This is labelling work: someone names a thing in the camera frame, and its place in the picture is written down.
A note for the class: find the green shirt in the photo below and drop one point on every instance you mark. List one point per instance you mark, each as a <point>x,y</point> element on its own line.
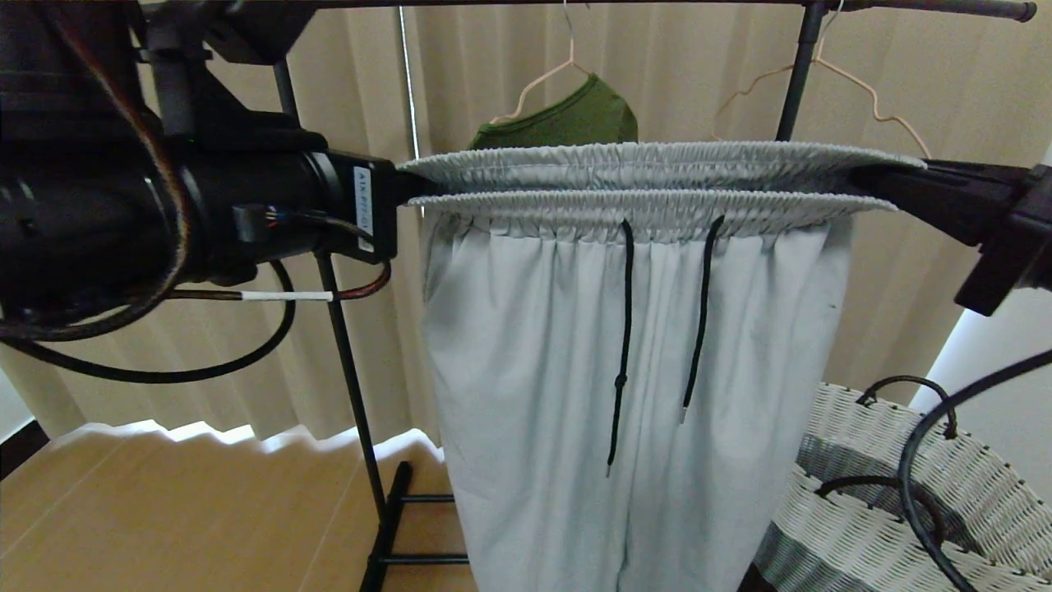
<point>575,119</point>

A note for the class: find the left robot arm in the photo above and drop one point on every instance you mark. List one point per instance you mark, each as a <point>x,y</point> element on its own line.
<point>66,230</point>

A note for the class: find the beige curtain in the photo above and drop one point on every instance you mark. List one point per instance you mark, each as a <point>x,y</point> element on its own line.
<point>904,66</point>

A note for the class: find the pink clothes hanger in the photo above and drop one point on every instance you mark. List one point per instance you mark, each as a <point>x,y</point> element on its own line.
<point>542,82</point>
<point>904,123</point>

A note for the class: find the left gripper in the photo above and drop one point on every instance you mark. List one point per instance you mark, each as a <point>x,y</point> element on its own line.
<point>271,205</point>

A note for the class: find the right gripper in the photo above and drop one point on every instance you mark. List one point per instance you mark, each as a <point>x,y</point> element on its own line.
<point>1019,238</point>

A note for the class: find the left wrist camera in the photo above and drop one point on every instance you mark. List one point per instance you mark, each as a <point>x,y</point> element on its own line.
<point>246,25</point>

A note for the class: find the black clothes rack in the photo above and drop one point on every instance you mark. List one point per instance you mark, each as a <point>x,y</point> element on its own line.
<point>353,395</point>

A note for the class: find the pale grey shorts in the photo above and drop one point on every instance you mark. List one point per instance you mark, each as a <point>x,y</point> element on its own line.
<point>534,370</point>

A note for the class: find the white laundry basket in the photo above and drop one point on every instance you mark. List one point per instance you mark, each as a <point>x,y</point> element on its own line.
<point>838,534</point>

